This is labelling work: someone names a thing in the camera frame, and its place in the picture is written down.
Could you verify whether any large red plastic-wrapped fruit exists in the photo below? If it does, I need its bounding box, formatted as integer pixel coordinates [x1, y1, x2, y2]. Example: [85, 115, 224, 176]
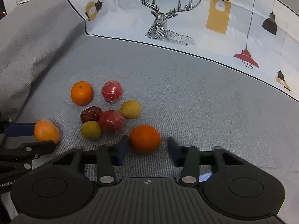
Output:
[98, 110, 125, 134]

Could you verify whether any grey white deer-print bedsheet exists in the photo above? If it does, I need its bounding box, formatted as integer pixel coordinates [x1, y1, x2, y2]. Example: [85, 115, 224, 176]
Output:
[0, 0, 299, 224]

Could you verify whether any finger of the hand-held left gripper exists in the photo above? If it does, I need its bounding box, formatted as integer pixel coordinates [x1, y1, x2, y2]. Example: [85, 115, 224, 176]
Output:
[0, 119, 36, 138]
[0, 140, 56, 171]

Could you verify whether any small red plastic-wrapped fruit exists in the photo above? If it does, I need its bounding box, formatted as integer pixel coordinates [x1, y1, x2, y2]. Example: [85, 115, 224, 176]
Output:
[102, 80, 123, 102]

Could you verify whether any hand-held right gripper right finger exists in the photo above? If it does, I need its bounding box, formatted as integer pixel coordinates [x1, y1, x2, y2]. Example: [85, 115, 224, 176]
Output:
[167, 137, 244, 186]

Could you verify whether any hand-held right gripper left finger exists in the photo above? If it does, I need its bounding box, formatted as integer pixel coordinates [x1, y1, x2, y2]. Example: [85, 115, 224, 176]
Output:
[53, 135, 130, 187]

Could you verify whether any orange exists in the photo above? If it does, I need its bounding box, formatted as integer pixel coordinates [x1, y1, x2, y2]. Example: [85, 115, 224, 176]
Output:
[34, 119, 61, 144]
[130, 125, 161, 155]
[71, 81, 94, 106]

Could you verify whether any yellow-green round fruit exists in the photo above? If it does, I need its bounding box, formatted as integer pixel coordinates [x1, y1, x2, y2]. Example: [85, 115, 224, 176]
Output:
[121, 100, 142, 119]
[81, 121, 102, 141]

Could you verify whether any dark red jujube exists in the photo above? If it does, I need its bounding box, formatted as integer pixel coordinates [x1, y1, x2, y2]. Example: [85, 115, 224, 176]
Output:
[81, 107, 103, 124]

